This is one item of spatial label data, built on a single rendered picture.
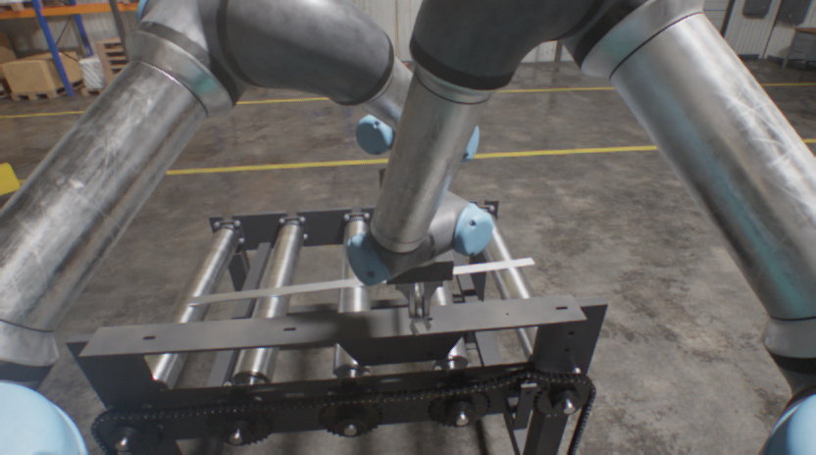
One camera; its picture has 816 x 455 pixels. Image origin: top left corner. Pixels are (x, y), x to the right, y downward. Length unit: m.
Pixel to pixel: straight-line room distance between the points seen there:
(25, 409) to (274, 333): 0.76
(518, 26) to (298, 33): 0.19
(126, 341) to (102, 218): 0.78
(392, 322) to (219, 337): 0.40
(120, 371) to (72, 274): 0.89
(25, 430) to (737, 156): 0.49
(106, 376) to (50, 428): 1.01
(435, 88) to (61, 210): 0.32
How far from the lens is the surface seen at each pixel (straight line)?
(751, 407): 2.82
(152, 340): 1.16
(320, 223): 1.98
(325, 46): 0.41
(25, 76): 10.78
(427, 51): 0.35
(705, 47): 0.40
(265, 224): 2.02
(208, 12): 0.45
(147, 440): 1.43
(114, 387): 1.37
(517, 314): 1.07
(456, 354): 1.30
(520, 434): 1.86
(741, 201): 0.38
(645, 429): 2.46
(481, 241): 0.64
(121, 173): 0.42
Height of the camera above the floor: 1.90
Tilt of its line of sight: 29 degrees down
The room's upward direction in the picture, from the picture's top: 1 degrees counter-clockwise
